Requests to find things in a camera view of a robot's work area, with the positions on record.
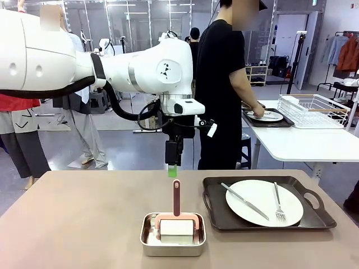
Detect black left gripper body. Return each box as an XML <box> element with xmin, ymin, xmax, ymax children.
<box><xmin>162</xmin><ymin>116</ymin><xmax>195</xmax><ymax>144</ymax></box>

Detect white plate with cutlery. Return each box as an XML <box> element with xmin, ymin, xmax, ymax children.
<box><xmin>246</xmin><ymin>109</ymin><xmax>284</xmax><ymax>122</ymax></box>

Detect person's right forearm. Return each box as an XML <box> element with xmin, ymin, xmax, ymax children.
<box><xmin>229</xmin><ymin>68</ymin><xmax>260</xmax><ymax>112</ymax></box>

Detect white dishes in rack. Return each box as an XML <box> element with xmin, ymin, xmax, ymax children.
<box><xmin>279</xmin><ymin>95</ymin><xmax>301</xmax><ymax>106</ymax></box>

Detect person's right hand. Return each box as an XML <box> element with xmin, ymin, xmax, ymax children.
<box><xmin>250</xmin><ymin>101</ymin><xmax>266</xmax><ymax>119</ymax></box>

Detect person in black clothes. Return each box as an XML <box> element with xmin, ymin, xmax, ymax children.
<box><xmin>194</xmin><ymin>0</ymin><xmax>266</xmax><ymax>171</ymax></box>

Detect black plastic stool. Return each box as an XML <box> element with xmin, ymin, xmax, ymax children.
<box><xmin>240</xmin><ymin>133</ymin><xmax>252</xmax><ymax>170</ymax></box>

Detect pink lint roller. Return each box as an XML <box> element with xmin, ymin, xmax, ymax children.
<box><xmin>155</xmin><ymin>179</ymin><xmax>200</xmax><ymax>238</ymax></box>

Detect silver table knife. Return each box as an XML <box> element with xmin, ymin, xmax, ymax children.
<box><xmin>220</xmin><ymin>182</ymin><xmax>270</xmax><ymax>221</ymax></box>

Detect bystander in grey trousers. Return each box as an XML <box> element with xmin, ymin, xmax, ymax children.
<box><xmin>52</xmin><ymin>33</ymin><xmax>109</xmax><ymax>170</ymax></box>

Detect grey step stool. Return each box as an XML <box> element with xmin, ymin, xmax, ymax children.
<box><xmin>89</xmin><ymin>90</ymin><xmax>112</xmax><ymax>115</ymax></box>

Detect large white round plate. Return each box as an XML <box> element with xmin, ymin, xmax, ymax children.
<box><xmin>225</xmin><ymin>179</ymin><xmax>305</xmax><ymax>228</ymax></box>

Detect distant person in black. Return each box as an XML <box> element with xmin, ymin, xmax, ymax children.
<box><xmin>188</xmin><ymin>27</ymin><xmax>200</xmax><ymax>58</ymax></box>

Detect wooden shoe shelf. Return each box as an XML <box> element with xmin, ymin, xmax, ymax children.
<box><xmin>245</xmin><ymin>64</ymin><xmax>269</xmax><ymax>87</ymax></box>

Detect stainless steel rectangular tray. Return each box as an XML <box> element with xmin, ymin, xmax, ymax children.
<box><xmin>140</xmin><ymin>212</ymin><xmax>207</xmax><ymax>257</ymax></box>

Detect black serving tray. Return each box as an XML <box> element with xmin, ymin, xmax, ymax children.
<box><xmin>241</xmin><ymin>107</ymin><xmax>296</xmax><ymax>129</ymax></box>

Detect distant white robot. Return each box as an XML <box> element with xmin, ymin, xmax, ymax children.
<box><xmin>94</xmin><ymin>38</ymin><xmax>116</xmax><ymax>57</ymax></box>

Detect silver fork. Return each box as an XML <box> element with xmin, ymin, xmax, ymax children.
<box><xmin>273</xmin><ymin>182</ymin><xmax>287</xmax><ymax>223</ymax></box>

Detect black backpack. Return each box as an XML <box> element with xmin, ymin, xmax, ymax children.
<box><xmin>269</xmin><ymin>55</ymin><xmax>290</xmax><ymax>77</ymax></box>

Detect white side table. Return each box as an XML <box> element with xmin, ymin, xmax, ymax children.
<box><xmin>241</xmin><ymin>99</ymin><xmax>359</xmax><ymax>180</ymax></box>

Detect black light stand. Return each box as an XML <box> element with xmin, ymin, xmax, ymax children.
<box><xmin>285</xmin><ymin>30</ymin><xmax>309</xmax><ymax>95</ymax></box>

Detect dark brown serving tray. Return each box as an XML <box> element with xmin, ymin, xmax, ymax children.
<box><xmin>202</xmin><ymin>175</ymin><xmax>338</xmax><ymax>233</ymax></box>

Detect bystander in red shirt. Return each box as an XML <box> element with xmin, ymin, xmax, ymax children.
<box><xmin>0</xmin><ymin>94</ymin><xmax>52</xmax><ymax>189</ymax></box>

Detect black clothes rack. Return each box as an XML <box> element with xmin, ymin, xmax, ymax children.
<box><xmin>316</xmin><ymin>30</ymin><xmax>359</xmax><ymax>92</ymax></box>

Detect light blue hanging shirt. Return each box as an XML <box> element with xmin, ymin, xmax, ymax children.
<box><xmin>321</xmin><ymin>35</ymin><xmax>348</xmax><ymax>66</ymax></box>

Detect orange jacket on hanger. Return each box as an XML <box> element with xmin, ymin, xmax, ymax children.
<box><xmin>335</xmin><ymin>35</ymin><xmax>359</xmax><ymax>72</ymax></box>

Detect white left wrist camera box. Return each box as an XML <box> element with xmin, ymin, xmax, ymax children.
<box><xmin>173</xmin><ymin>99</ymin><xmax>206</xmax><ymax>117</ymax></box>

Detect black corrugated arm cable hose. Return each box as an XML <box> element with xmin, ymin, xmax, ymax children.
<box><xmin>0</xmin><ymin>75</ymin><xmax>169</xmax><ymax>132</ymax></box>

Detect white wire dish rack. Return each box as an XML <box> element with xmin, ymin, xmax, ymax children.
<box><xmin>277</xmin><ymin>93</ymin><xmax>352</xmax><ymax>130</ymax></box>

